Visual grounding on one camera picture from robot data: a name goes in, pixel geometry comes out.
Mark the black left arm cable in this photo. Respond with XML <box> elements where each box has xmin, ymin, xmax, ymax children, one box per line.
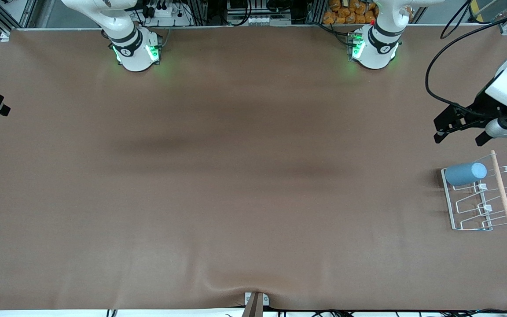
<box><xmin>425</xmin><ymin>18</ymin><xmax>507</xmax><ymax>119</ymax></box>

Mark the table edge bracket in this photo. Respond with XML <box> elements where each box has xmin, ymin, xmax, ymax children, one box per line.
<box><xmin>242</xmin><ymin>292</ymin><xmax>270</xmax><ymax>317</ymax></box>

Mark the light blue plastic cup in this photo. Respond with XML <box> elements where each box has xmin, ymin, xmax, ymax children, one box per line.
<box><xmin>445</xmin><ymin>162</ymin><xmax>488</xmax><ymax>187</ymax></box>

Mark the aluminium frame profile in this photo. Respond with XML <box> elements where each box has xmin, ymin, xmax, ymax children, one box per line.
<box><xmin>0</xmin><ymin>0</ymin><xmax>39</xmax><ymax>42</ymax></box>

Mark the white terminal block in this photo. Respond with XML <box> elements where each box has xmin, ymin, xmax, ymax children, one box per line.
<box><xmin>247</xmin><ymin>15</ymin><xmax>283</xmax><ymax>26</ymax></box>

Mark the white wire cup rack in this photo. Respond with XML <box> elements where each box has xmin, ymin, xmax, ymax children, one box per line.
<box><xmin>441</xmin><ymin>150</ymin><xmax>507</xmax><ymax>231</ymax></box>

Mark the pile of orange objects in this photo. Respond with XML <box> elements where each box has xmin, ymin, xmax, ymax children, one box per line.
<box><xmin>323</xmin><ymin>0</ymin><xmax>377</xmax><ymax>25</ymax></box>

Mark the white power strip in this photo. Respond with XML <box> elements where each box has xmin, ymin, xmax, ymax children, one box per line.
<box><xmin>146</xmin><ymin>4</ymin><xmax>179</xmax><ymax>19</ymax></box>

